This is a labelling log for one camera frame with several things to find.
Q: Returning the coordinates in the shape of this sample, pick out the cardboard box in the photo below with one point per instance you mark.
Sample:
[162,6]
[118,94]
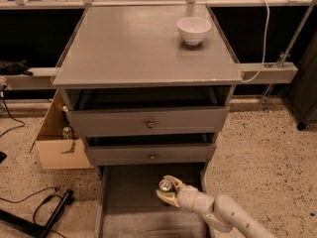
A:
[55,151]

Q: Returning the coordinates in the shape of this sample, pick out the green soda can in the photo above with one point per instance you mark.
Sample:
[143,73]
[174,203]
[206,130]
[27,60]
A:
[165,191]

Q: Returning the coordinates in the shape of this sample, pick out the metal rail beam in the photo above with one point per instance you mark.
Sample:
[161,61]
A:
[266,73]

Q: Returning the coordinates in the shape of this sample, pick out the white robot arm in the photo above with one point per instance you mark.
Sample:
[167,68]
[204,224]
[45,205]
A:
[222,213]

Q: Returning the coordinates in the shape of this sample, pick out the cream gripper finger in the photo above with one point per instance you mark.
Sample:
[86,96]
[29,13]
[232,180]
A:
[168,197]
[172,183]

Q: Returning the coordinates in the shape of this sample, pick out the grey drawer cabinet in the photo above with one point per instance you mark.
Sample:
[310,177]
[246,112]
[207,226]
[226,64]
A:
[133,58]

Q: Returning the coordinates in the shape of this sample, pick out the grey drawer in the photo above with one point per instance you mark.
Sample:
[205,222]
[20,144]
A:
[150,154]
[153,121]
[130,208]

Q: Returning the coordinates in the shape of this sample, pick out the grey top drawer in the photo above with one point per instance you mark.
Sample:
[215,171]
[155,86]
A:
[153,121]

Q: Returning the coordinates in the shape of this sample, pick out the white bowl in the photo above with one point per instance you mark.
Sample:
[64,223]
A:
[193,30]

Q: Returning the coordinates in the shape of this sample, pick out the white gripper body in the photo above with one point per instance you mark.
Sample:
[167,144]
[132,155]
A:
[186,195]

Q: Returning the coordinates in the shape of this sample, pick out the grey middle drawer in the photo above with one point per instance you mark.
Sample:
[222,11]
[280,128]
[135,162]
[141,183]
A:
[150,154]

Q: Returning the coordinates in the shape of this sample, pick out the black stand with cable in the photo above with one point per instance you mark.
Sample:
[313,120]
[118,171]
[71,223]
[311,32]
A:
[44,217]

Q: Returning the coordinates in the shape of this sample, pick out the small bottle in box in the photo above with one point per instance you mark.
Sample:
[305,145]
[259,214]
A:
[66,133]

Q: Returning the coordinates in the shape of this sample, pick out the grey bottom drawer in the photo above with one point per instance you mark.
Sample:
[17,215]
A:
[130,208]

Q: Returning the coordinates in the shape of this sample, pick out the black cloth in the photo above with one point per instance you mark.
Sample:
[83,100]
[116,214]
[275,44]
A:
[9,67]

